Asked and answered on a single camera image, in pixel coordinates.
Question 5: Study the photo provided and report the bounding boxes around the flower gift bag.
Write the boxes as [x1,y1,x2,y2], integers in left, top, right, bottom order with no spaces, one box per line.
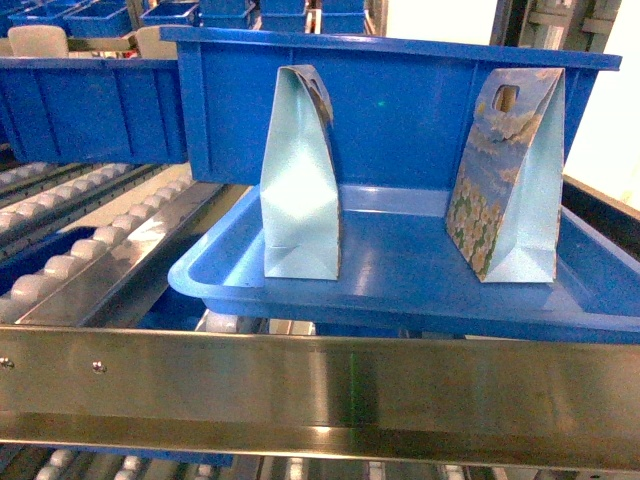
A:
[260,65,341,281]
[446,68,565,283]

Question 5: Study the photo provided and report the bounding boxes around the roller conveyor track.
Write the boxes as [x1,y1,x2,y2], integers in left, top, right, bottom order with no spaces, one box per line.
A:
[1,177,221,326]

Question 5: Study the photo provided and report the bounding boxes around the blue plastic tray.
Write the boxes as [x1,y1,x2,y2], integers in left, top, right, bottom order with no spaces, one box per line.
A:
[168,186,639,344]

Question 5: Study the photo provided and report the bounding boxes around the large blue plastic bin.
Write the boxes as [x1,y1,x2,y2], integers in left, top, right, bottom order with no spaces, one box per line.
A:
[160,26,622,190]

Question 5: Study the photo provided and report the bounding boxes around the blue bin at left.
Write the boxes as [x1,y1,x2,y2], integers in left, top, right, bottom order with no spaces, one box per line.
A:
[1,57,187,165]

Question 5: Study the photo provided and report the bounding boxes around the grey office chair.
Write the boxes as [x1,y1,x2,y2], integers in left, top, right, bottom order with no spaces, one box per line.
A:
[8,25,69,58]

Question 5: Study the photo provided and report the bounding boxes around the steel front rail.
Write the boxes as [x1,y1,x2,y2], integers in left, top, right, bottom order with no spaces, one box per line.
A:
[1,326,639,471]

